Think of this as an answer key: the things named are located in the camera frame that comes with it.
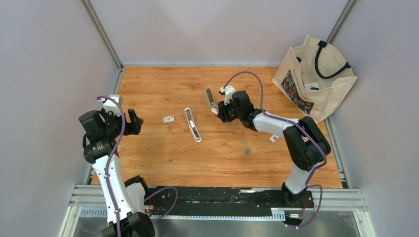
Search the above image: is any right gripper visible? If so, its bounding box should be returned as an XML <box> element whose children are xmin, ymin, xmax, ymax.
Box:
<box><xmin>218</xmin><ymin>96</ymin><xmax>243</xmax><ymax>123</ymax></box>

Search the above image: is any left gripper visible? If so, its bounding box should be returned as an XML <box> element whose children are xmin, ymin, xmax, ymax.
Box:
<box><xmin>100</xmin><ymin>109</ymin><xmax>143</xmax><ymax>139</ymax></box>

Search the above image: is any beige canvas tote bag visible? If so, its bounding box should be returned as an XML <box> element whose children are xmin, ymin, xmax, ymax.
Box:
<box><xmin>272</xmin><ymin>36</ymin><xmax>357</xmax><ymax>123</ymax></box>

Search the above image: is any white stapler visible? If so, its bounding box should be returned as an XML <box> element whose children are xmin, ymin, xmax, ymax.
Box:
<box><xmin>184</xmin><ymin>107</ymin><xmax>202</xmax><ymax>142</ymax></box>

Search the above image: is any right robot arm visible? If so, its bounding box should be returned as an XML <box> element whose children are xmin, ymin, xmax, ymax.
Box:
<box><xmin>216</xmin><ymin>86</ymin><xmax>331</xmax><ymax>207</ymax></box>

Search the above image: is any white staple tray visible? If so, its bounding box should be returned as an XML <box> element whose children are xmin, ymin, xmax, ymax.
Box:
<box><xmin>269</xmin><ymin>135</ymin><xmax>280</xmax><ymax>143</ymax></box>

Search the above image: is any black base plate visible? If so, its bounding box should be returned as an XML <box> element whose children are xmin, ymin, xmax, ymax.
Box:
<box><xmin>145</xmin><ymin>186</ymin><xmax>315</xmax><ymax>217</ymax></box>

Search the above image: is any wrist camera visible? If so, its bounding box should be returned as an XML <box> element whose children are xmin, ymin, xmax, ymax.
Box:
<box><xmin>96</xmin><ymin>94</ymin><xmax>123</xmax><ymax>117</ymax></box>
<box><xmin>219</xmin><ymin>85</ymin><xmax>236</xmax><ymax>105</ymax></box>

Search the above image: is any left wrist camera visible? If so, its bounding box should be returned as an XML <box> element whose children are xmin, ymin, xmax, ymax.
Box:
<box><xmin>96</xmin><ymin>94</ymin><xmax>123</xmax><ymax>117</ymax></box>

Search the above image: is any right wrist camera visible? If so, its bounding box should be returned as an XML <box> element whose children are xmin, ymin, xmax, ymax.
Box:
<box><xmin>219</xmin><ymin>85</ymin><xmax>236</xmax><ymax>105</ymax></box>

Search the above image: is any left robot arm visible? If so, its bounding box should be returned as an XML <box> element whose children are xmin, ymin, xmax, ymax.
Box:
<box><xmin>79</xmin><ymin>109</ymin><xmax>155</xmax><ymax>237</ymax></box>

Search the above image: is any white staple box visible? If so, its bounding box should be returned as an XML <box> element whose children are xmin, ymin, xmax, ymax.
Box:
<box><xmin>163</xmin><ymin>116</ymin><xmax>175</xmax><ymax>123</ymax></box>

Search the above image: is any grey green stapler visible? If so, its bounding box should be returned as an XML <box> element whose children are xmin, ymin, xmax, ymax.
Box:
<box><xmin>205</xmin><ymin>88</ymin><xmax>219</xmax><ymax>115</ymax></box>

